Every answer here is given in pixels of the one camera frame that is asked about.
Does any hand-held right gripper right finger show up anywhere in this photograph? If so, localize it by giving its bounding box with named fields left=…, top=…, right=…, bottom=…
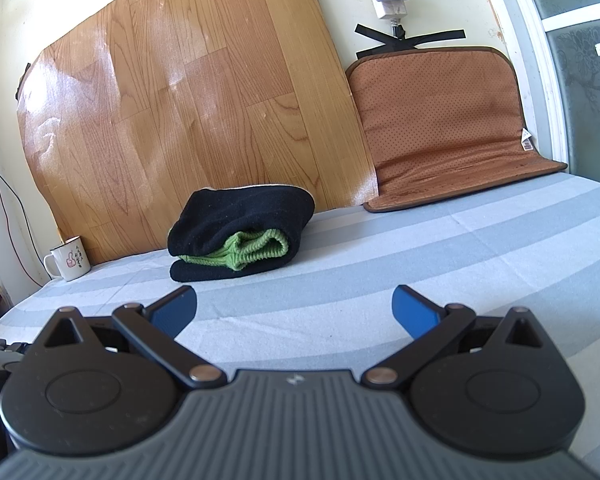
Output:
left=362, top=285, right=553, bottom=390

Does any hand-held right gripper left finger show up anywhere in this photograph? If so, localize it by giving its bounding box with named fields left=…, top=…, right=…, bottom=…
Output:
left=35, top=285, right=227, bottom=390

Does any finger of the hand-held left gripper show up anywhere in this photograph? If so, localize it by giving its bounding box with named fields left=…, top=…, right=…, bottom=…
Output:
left=0, top=338, right=33, bottom=375

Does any black sweater with green trim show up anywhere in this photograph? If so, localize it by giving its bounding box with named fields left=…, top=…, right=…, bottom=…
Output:
left=167, top=186, right=316, bottom=283

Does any blue striped bed sheet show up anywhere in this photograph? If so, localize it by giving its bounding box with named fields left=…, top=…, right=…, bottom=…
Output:
left=0, top=172, right=600, bottom=480

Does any white enamel mug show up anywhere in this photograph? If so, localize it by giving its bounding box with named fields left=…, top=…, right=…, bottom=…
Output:
left=43, top=236, right=91, bottom=282

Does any wooden headboard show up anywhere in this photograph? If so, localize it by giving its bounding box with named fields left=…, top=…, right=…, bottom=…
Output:
left=16, top=0, right=381, bottom=264

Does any brown seat cushion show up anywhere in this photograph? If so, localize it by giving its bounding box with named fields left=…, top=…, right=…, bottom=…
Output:
left=345, top=46, right=568, bottom=212

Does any long black tape strip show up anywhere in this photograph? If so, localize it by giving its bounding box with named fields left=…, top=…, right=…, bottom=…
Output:
left=356, top=30, right=467, bottom=60

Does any frosted glass door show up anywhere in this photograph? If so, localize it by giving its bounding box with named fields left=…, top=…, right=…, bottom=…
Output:
left=500, top=0, right=600, bottom=192

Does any short black tape strip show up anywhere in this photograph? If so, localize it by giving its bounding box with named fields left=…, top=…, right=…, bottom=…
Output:
left=355, top=24, right=412, bottom=47

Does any red cable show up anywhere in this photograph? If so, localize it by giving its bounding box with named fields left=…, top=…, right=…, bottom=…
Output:
left=0, top=177, right=48, bottom=288

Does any black cable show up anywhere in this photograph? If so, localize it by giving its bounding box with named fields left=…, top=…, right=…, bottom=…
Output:
left=0, top=132, right=28, bottom=281

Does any white door frame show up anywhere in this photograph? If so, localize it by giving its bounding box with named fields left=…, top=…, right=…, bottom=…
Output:
left=472, top=0, right=572, bottom=175

